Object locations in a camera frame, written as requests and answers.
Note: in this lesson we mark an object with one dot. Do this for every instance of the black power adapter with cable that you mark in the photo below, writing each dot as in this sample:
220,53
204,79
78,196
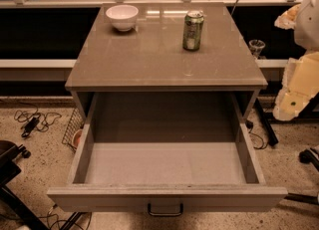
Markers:
32,119

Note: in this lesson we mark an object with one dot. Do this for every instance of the black drawer handle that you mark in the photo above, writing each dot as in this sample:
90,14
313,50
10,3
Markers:
165,211

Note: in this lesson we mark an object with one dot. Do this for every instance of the grey drawer cabinet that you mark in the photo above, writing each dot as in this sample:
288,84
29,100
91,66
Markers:
151,56

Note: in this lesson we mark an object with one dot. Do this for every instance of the wire mesh basket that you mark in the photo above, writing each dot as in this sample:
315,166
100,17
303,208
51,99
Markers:
75,123

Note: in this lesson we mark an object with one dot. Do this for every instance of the clear glass cup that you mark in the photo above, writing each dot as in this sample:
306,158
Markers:
256,46

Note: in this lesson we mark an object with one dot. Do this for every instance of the green soda can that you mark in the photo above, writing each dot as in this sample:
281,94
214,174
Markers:
193,23

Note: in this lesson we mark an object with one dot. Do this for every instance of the yellow foam covered gripper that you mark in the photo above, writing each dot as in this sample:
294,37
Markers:
308,25

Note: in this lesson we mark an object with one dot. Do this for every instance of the grey top drawer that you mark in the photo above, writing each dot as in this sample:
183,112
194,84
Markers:
165,149

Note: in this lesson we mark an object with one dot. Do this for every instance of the white ceramic bowl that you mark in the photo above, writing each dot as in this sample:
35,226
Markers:
123,17

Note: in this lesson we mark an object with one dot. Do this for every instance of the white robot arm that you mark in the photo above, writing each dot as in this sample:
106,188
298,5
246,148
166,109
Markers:
300,82

